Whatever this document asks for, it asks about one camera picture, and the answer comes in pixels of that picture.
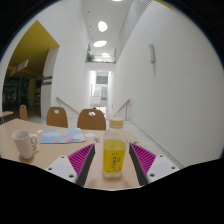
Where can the wooden stair handrail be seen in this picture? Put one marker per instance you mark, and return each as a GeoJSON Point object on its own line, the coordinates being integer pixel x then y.
{"type": "Point", "coordinates": [66, 105]}
{"type": "Point", "coordinates": [122, 106]}

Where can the dark wall sign plate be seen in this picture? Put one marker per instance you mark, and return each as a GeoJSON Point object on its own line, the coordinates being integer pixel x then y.
{"type": "Point", "coordinates": [47, 79]}

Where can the clear bottle with yellow drink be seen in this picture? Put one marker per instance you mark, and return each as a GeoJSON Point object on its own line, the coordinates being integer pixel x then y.
{"type": "Point", "coordinates": [114, 156]}

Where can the wooden side table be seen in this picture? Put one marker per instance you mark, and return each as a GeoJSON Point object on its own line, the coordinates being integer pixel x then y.
{"type": "Point", "coordinates": [5, 114]}

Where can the white paper slip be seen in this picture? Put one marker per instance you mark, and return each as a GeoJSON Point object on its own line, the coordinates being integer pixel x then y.
{"type": "Point", "coordinates": [40, 131]}
{"type": "Point", "coordinates": [33, 135]}
{"type": "Point", "coordinates": [89, 135]}

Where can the wooden chair with oval cutout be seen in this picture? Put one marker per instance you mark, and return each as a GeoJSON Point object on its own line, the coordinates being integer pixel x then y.
{"type": "Point", "coordinates": [91, 120]}
{"type": "Point", "coordinates": [57, 117]}

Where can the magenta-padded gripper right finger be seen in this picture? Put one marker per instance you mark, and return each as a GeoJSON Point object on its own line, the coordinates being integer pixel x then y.
{"type": "Point", "coordinates": [144, 158]}

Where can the white ceramic mug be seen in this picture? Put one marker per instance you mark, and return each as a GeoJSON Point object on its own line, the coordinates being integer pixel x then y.
{"type": "Point", "coordinates": [23, 143]}

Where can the light blue printed mouse pad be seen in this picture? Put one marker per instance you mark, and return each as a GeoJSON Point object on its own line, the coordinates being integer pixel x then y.
{"type": "Point", "coordinates": [61, 136]}

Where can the small wooden chair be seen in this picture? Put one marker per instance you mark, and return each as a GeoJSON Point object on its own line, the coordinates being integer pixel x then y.
{"type": "Point", "coordinates": [23, 112]}

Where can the small dark sticker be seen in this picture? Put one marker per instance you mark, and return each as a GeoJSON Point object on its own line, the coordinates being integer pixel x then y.
{"type": "Point", "coordinates": [97, 139]}

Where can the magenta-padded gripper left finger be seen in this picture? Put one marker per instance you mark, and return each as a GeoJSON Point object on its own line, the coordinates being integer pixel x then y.
{"type": "Point", "coordinates": [80, 158]}

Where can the white hanging sign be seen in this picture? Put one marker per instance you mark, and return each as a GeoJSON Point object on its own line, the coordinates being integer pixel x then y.
{"type": "Point", "coordinates": [19, 67]}

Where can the green potted plant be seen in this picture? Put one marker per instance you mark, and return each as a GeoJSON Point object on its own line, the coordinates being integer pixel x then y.
{"type": "Point", "coordinates": [90, 57]}

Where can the round ceiling lights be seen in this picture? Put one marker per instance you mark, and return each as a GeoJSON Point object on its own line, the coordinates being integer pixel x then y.
{"type": "Point", "coordinates": [102, 26]}

